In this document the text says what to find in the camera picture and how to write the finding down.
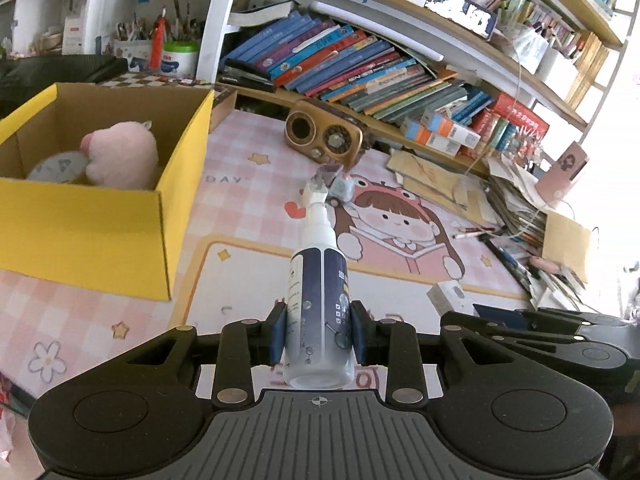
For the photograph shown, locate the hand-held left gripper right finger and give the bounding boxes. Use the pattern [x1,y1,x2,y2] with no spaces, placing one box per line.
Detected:
[350,300,536,407]

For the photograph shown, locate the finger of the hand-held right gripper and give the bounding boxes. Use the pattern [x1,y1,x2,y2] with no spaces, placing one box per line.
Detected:
[440,309,603,362]
[472,303,588,333]

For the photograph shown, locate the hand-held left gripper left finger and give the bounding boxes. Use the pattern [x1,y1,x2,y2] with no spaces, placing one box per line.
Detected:
[125,300,288,407]

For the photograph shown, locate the white blue spray bottle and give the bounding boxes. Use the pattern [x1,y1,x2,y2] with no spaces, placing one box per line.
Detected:
[283,199,357,390]

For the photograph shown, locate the yellow cardboard box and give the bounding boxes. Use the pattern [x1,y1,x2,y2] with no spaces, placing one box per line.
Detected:
[0,81,216,303]

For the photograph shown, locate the pink plush pig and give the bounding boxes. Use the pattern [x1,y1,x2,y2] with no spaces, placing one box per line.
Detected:
[80,120,162,190]

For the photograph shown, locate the grey round plush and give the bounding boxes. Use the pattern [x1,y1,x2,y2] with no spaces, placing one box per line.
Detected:
[26,151,94,185]

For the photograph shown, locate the pink printed desktop mat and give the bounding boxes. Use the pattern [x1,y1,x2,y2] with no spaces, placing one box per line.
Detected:
[0,105,542,403]

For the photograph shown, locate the small white carton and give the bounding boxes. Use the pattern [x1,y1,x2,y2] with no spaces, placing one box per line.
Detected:
[427,281,466,311]

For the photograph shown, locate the brown cardboard envelope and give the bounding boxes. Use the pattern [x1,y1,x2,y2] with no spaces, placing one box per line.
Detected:
[542,210,594,282]

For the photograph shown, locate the messy pile of papers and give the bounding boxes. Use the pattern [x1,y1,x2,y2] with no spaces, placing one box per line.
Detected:
[487,155,597,307]

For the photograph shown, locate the small grey-blue toy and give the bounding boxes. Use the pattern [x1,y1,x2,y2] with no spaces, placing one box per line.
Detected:
[327,176,357,206]

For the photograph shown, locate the pink card with figure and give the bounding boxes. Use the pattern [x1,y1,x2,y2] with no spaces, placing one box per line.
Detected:
[535,141,590,201]

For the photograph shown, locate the brown cardboard pieces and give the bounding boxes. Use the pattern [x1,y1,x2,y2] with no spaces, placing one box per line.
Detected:
[387,152,487,212]

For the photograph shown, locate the brown retro radio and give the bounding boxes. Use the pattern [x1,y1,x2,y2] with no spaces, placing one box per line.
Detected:
[285,100,365,167]

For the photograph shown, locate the orange blue carton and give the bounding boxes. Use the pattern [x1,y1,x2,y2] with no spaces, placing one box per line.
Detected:
[420,109,482,147]
[404,118,462,156]

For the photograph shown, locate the checkered wooden box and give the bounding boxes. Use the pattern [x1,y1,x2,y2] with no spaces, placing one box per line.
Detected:
[95,72,239,134]

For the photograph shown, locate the white storage bin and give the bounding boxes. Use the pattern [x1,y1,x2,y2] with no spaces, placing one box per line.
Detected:
[534,44,582,104]

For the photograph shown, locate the row of leaning books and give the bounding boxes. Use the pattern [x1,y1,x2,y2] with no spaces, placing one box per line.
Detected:
[220,10,551,157]

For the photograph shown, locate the wooden bookshelf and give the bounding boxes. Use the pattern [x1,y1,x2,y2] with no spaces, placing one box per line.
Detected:
[215,0,632,182]

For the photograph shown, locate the green lid white tub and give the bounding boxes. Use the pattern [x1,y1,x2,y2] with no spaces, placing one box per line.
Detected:
[161,40,201,79]

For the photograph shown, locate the red white glue bottle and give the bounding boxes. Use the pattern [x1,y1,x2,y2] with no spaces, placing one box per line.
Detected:
[149,16,166,74]

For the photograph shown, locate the black lettered sign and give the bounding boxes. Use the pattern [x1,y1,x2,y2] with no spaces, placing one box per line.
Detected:
[425,0,499,41]

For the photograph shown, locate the white pen holder with pens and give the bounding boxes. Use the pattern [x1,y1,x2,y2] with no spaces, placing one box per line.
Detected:
[111,2,157,72]

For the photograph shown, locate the white shelf unit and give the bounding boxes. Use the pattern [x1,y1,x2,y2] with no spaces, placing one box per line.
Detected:
[0,0,237,84]

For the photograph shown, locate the white box with red label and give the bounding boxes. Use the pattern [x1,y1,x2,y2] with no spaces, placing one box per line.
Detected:
[62,16,85,55]

